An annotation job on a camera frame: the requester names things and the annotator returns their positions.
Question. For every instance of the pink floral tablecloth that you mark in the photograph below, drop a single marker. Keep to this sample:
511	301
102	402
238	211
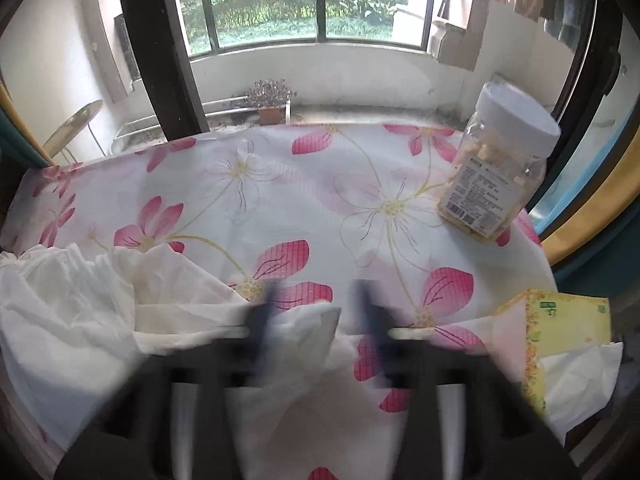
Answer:
325	195

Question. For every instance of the gold round side table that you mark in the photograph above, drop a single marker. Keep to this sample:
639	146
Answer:
72	122

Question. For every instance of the white shirt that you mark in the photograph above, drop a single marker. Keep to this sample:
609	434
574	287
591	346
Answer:
75	320

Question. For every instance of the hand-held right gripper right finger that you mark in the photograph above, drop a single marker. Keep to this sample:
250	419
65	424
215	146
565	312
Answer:
372	325

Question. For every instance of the potted plant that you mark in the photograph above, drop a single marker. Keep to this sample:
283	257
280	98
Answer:
272	110

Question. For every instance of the teal curtain with yellow lining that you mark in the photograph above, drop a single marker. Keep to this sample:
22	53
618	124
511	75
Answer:
600	200
20	145

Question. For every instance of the clear jar with white lid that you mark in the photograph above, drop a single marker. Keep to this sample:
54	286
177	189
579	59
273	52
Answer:
500	160

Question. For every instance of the yellow tissue pack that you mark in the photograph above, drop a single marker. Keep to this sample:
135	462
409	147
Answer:
565	320

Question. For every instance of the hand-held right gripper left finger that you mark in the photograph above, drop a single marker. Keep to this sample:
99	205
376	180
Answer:
262	320

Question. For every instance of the dark window frame post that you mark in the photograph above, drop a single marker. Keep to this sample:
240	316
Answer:
592	35
160	60

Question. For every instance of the black balcony railing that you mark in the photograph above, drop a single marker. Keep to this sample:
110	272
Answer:
320	5

